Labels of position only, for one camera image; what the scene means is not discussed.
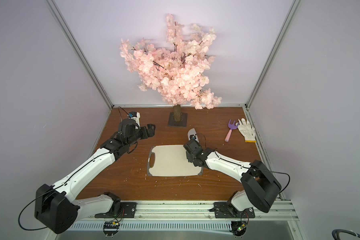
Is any black handled kitchen knife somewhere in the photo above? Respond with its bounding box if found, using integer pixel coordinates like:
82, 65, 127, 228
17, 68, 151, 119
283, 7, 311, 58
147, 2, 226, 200
188, 128, 200, 143

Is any white grey cutting board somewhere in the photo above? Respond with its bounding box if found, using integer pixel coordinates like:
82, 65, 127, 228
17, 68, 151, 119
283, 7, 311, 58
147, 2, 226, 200
147, 145, 203, 177

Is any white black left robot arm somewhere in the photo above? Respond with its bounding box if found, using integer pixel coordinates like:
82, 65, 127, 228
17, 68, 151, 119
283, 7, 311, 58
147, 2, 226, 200
33, 113, 156, 234

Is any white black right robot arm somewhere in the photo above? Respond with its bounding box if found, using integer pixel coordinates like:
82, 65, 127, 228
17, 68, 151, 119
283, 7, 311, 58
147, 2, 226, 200
184, 139, 283, 215

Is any right circuit board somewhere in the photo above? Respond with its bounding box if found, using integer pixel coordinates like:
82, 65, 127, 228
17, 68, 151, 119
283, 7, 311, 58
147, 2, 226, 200
231, 221, 248, 237

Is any circuit board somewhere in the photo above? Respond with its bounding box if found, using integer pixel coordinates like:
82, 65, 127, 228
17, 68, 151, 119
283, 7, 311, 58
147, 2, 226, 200
231, 221, 248, 237
103, 221, 121, 238

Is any left circuit board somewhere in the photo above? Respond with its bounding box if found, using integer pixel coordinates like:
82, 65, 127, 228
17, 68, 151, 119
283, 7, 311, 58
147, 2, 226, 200
103, 221, 121, 238

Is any purple pink garden fork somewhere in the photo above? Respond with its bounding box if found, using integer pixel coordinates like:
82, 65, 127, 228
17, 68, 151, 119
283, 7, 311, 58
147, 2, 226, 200
225, 120, 239, 142

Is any white work glove yellow cuff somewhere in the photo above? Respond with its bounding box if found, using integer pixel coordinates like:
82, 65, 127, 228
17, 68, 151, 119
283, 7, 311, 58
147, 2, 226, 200
238, 118, 256, 143

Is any pink cherry blossom tree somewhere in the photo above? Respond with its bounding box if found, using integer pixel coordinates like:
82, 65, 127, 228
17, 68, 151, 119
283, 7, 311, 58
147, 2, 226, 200
120, 14, 222, 110

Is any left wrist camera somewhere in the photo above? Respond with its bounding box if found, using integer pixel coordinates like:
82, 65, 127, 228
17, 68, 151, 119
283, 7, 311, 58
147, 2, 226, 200
129, 112, 141, 127

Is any dark metal tree base plate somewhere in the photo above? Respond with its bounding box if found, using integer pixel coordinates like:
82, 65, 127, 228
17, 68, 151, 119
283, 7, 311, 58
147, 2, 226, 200
168, 112, 188, 128

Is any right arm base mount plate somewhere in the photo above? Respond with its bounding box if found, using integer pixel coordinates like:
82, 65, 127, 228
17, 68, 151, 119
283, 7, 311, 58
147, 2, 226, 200
209, 202, 256, 219

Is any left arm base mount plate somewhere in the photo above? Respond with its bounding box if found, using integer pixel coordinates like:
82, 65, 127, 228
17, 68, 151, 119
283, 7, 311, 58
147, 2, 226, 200
95, 202, 137, 219

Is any aluminium front rail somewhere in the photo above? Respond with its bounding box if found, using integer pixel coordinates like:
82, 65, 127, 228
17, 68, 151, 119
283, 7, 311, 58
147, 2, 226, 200
52, 200, 299, 222

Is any black cable bottom right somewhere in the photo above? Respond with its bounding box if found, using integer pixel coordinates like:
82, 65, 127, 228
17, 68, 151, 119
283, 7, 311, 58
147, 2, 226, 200
331, 229, 360, 240

